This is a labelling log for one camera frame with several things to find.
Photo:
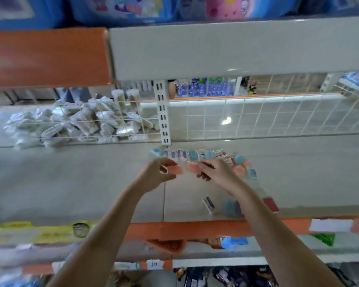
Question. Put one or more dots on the person's right hand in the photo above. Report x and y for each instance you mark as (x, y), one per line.
(221, 173)

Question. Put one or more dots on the person's left hand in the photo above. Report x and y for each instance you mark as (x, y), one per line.
(152, 174)

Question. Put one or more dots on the pile of mixed erasers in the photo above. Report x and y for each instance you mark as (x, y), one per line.
(224, 157)

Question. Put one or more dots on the eraser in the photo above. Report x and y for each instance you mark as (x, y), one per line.
(193, 167)
(175, 169)

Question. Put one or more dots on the person's right forearm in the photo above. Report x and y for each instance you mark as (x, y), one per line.
(287, 242)

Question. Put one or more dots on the person's left forearm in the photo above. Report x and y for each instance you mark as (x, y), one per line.
(101, 242)

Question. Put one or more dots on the white orange metal shelf unit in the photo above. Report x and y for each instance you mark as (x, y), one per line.
(66, 182)

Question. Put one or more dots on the blue small snack packet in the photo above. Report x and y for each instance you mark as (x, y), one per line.
(233, 242)

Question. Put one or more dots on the row of blue bottles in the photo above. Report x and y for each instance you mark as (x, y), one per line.
(206, 87)

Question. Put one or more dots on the pile of white packets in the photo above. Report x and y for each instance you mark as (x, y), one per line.
(78, 119)

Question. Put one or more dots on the row of dark snack packets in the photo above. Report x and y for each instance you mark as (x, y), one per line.
(227, 276)

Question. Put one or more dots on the green packet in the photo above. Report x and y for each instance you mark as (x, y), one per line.
(324, 238)

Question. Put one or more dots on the yellow price label strip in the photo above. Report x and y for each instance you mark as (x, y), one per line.
(36, 233)

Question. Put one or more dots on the row of blue packages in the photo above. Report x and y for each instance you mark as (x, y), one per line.
(137, 9)

